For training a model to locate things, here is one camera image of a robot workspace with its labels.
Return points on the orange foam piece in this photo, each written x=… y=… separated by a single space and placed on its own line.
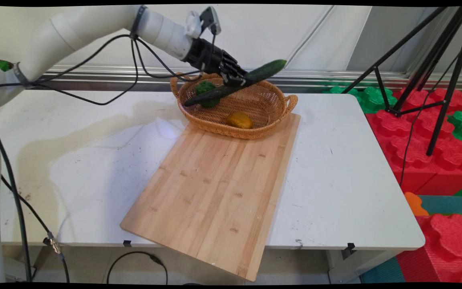
x=414 y=204

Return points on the wooden cutting board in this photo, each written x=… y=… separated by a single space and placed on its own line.
x=215 y=192

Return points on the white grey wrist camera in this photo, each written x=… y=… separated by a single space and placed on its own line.
x=205 y=20

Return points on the teal foam mat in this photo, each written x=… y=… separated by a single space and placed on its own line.
x=447 y=204

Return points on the dark green cucumber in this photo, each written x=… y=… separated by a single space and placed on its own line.
x=267 y=70

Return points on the black tripod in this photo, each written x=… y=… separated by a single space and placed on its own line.
x=441 y=96

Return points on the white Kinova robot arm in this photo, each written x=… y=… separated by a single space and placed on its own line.
x=82 y=28

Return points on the woven wicker basket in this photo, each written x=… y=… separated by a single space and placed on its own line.
x=255 y=104

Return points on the small green toy vegetable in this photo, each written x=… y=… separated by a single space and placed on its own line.
x=2 y=65

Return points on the white table leg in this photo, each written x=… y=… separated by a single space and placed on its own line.
x=355 y=267

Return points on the wide green foam block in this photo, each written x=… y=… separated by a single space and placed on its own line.
x=369 y=98

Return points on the small red foam block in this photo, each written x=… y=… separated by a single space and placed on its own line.
x=447 y=245

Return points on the large red foam block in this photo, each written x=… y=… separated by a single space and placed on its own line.
x=415 y=160

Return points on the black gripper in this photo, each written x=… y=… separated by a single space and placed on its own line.
x=207 y=56

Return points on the aluminium wall rail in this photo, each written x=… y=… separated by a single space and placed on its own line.
x=335 y=76

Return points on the green bell pepper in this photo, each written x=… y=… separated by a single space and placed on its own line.
x=205 y=100

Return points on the yellow lemon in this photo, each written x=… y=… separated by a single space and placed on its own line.
x=239 y=120

